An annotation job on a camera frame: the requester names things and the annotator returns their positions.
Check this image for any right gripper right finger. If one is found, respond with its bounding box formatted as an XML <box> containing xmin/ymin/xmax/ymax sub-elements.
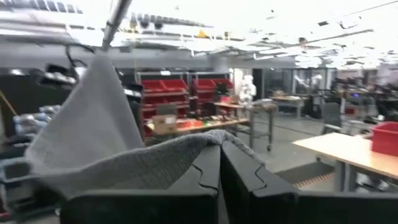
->
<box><xmin>220</xmin><ymin>140</ymin><xmax>398</xmax><ymax>224</ymax></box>

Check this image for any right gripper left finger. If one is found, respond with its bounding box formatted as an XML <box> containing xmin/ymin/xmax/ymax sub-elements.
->
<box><xmin>59</xmin><ymin>145</ymin><xmax>221</xmax><ymax>224</ymax></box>

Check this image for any grey waffle weave towel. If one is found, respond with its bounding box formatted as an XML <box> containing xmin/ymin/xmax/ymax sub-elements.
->
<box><xmin>24</xmin><ymin>54</ymin><xmax>266</xmax><ymax>200</ymax></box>

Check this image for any cardboard box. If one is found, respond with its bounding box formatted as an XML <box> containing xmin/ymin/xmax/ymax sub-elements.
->
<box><xmin>152</xmin><ymin>114</ymin><xmax>178</xmax><ymax>136</ymax></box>

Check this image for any cluttered wooden table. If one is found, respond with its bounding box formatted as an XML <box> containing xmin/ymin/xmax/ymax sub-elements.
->
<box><xmin>145</xmin><ymin>117</ymin><xmax>251</xmax><ymax>136</ymax></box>

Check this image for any silver metal pole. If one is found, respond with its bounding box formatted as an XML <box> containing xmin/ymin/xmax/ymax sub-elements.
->
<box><xmin>99</xmin><ymin>0</ymin><xmax>134</xmax><ymax>52</ymax></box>

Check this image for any metal cart table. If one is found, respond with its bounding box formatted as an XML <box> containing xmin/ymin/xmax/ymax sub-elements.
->
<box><xmin>214</xmin><ymin>98</ymin><xmax>278</xmax><ymax>153</ymax></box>

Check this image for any red bin shelving rack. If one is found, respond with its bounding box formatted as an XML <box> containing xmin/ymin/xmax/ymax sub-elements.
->
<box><xmin>136</xmin><ymin>71</ymin><xmax>234</xmax><ymax>139</ymax></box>

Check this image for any white humanoid robot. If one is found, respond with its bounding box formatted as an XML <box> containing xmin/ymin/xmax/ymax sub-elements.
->
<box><xmin>238</xmin><ymin>74</ymin><xmax>257</xmax><ymax>104</ymax></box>

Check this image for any wooden work table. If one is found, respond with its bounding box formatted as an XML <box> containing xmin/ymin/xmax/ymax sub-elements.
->
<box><xmin>292</xmin><ymin>132</ymin><xmax>398</xmax><ymax>193</ymax></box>

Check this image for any grey office chair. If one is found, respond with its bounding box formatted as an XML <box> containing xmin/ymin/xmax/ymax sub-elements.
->
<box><xmin>320</xmin><ymin>102</ymin><xmax>343</xmax><ymax>135</ymax></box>

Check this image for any red plastic bin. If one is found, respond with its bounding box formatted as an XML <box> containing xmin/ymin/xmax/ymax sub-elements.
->
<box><xmin>371</xmin><ymin>121</ymin><xmax>398</xmax><ymax>157</ymax></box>

